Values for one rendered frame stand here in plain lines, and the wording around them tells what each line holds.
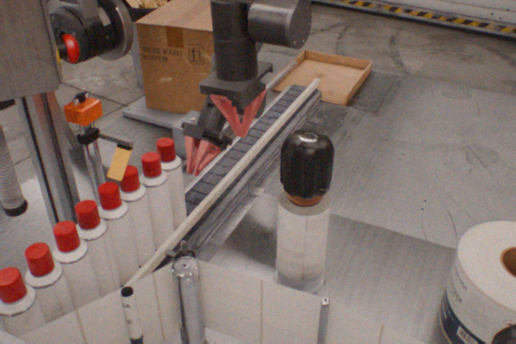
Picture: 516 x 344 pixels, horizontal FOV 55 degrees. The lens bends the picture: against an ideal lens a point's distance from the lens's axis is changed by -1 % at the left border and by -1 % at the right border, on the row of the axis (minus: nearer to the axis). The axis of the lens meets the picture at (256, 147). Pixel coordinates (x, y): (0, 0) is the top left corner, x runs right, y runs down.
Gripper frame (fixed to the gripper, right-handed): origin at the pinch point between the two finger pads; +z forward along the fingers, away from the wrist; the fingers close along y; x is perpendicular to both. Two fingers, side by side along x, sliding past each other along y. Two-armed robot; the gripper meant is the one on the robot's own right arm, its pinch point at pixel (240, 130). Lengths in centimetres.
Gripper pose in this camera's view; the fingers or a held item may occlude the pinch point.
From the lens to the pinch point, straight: 73.1
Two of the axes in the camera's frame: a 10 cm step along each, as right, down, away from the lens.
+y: 4.3, -4.9, 7.6
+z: 0.4, 8.5, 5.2
